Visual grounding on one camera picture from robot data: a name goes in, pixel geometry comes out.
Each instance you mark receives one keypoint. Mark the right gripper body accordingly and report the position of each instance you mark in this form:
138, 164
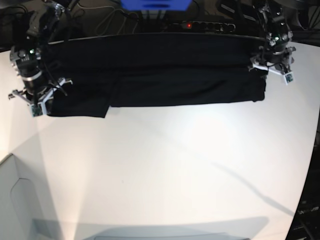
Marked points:
38, 93

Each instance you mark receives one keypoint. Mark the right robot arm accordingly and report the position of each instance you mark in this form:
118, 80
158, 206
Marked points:
27, 56

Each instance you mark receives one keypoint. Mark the blue box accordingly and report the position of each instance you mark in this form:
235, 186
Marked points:
156, 5

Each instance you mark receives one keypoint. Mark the black T-shirt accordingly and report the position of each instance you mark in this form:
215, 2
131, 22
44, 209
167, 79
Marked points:
153, 70

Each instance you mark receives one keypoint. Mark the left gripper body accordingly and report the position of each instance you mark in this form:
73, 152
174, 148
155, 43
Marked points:
277, 62

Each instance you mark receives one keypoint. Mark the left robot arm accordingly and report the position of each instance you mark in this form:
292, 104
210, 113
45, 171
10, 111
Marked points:
273, 22

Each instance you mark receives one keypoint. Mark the black power strip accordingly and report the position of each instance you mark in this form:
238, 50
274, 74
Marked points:
204, 26

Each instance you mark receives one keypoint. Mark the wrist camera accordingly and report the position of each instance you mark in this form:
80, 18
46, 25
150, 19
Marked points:
288, 77
37, 110

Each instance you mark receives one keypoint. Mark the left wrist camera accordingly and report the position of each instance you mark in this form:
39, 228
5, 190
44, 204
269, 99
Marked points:
288, 77

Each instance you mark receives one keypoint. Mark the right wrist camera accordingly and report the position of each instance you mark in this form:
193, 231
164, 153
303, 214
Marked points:
37, 110

